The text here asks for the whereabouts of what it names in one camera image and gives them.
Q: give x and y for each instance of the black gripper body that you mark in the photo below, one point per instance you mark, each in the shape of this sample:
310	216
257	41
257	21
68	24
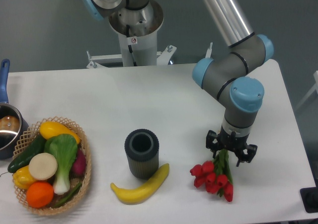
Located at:
231	142

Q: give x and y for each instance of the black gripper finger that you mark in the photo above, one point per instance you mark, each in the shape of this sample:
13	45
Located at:
212	142
246	153

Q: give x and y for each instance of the red tulip bouquet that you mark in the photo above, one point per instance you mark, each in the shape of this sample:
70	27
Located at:
215	175

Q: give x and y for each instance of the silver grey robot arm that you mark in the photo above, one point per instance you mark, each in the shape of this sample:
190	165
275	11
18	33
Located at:
137	21

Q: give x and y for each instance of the dark ribbed cylindrical vase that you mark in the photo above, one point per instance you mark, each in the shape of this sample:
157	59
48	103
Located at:
142	151

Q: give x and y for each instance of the black device at table edge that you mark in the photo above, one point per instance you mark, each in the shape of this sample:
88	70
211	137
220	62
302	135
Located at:
310	199

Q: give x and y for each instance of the yellow banana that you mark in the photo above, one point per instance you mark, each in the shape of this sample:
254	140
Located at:
143	192

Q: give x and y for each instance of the purple sweet potato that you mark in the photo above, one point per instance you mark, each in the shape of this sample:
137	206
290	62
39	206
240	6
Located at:
79	165

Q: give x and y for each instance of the green bean pod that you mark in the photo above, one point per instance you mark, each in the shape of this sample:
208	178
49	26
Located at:
69	196

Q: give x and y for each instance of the green bok choy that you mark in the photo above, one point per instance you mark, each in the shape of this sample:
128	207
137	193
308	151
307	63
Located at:
64	149

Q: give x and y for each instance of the woven wicker basket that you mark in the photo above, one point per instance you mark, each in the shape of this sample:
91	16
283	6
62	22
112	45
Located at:
26	138

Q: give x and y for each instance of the yellow squash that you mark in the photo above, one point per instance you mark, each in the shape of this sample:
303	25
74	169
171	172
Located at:
51	129

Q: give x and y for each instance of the cream round radish slice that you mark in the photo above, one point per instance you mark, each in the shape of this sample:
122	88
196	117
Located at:
43	166

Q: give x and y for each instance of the green cucumber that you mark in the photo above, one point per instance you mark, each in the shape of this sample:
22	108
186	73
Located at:
36	147

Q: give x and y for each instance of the orange fruit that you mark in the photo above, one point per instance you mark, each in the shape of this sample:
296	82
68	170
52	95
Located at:
39	194

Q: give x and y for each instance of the yellow bell pepper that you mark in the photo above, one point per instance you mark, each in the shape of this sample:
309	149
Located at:
23	179

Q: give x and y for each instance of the blue handled saucepan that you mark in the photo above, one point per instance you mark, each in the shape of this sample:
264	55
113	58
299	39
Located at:
12	124

